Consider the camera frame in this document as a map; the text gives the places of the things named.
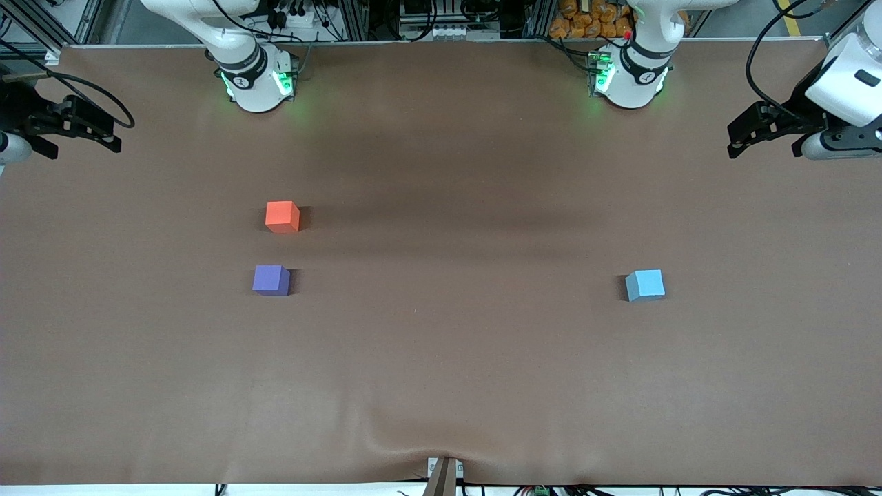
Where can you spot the light blue foam block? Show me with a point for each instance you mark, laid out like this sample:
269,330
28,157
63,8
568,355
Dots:
646,286

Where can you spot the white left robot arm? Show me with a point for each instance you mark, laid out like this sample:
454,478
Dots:
641,79

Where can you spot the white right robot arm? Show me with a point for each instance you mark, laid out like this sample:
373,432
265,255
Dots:
255,89

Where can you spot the orange foam block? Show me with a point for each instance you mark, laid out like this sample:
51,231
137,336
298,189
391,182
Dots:
282,217

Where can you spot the purple foam block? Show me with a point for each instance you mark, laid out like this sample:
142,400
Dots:
270,280

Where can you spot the white terminal block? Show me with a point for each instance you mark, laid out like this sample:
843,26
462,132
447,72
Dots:
448,32

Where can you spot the brown table mat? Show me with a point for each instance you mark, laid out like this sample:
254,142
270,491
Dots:
441,344

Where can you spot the green terminal connector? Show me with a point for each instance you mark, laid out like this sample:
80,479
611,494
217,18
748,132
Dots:
540,491

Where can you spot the aluminium frame profile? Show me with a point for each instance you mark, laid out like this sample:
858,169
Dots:
353,21
86,21
541,17

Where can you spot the brown post with white bracket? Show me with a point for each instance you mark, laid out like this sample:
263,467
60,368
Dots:
443,477

